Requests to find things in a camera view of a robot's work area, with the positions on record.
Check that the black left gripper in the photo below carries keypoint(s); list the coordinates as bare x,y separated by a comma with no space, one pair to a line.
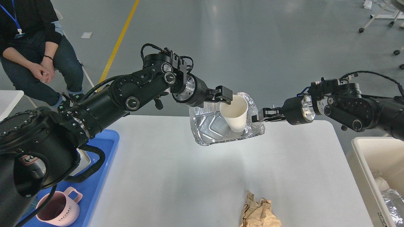
196,92

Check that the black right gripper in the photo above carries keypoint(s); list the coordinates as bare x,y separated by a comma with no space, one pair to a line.
296,110

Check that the white paper cup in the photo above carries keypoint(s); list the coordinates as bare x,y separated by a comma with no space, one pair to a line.
235,113

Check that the aluminium foil tray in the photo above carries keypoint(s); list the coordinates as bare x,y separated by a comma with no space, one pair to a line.
209,126

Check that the small stainless steel tray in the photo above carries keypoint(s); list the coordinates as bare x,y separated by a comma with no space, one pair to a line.
84,162

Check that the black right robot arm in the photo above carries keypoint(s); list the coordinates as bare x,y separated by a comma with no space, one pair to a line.
342,101

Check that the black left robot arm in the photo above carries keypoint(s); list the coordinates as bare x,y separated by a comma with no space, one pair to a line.
40,147

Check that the crumpled brown paper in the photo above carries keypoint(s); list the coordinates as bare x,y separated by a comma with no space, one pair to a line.
258,213

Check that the white plastic bin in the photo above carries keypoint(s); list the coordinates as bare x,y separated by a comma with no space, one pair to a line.
373,157

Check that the blue plastic tray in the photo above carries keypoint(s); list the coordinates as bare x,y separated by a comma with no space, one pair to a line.
107,141

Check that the white cup in bin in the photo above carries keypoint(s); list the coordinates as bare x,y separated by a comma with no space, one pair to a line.
382,184

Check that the crumpled foil in bin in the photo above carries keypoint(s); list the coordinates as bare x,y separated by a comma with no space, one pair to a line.
395,204

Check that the white wheeled chair base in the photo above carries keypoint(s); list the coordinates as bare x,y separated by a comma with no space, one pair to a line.
384,34

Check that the grey office chair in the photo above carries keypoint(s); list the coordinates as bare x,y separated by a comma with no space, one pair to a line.
84,35

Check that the person in dark clothes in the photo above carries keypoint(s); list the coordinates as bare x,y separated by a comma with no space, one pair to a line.
36,56

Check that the white side table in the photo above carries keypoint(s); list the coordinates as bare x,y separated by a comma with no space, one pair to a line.
8,101

